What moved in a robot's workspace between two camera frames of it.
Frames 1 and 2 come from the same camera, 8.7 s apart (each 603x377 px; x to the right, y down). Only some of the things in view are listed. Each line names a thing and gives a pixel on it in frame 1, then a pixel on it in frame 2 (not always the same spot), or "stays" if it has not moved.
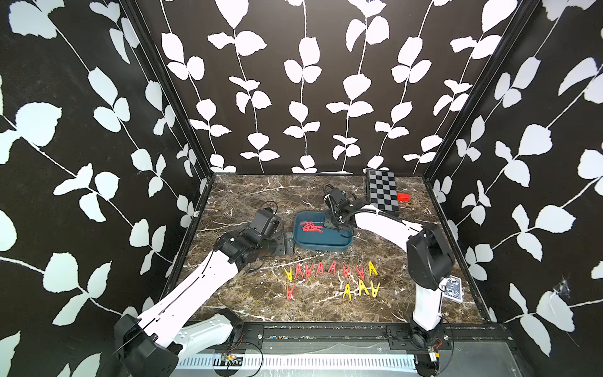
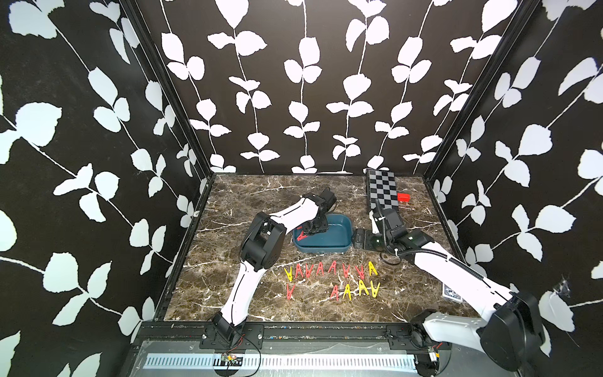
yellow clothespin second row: (362, 287) stays
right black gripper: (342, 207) → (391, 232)
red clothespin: (360, 272) stays
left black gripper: (281, 247) → (308, 231)
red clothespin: (298, 269) stays
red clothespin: (308, 271) stays
